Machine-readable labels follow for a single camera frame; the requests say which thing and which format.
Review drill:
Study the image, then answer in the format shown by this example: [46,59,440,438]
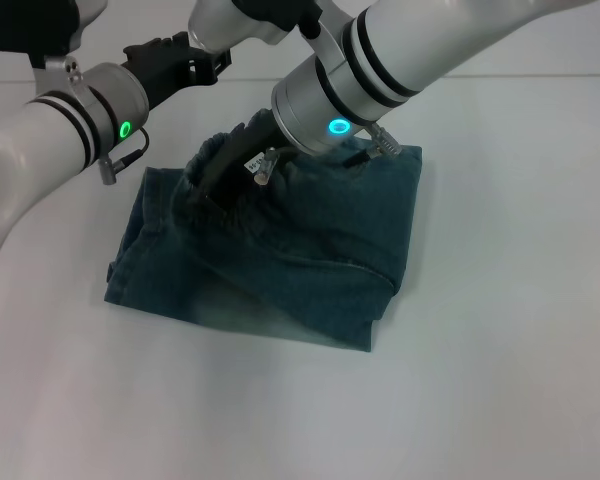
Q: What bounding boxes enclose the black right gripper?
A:
[186,121,297,225]

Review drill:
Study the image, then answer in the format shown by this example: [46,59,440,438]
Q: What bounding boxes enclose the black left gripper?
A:
[121,30,234,115]

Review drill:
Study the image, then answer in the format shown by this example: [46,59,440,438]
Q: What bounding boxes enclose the blue denim shorts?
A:
[103,108,424,354]

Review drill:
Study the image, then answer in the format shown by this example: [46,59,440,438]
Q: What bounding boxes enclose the black cable clear plug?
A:
[342,121,402,169]
[252,146,287,188]

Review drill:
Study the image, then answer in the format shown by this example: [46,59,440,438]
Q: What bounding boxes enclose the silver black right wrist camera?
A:
[186,0,342,55]

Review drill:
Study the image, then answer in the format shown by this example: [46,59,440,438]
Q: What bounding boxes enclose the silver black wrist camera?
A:
[186,0,342,55]
[0,0,110,98]

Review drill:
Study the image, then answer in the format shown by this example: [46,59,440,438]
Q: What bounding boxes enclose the thin black cable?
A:
[97,126,152,187]

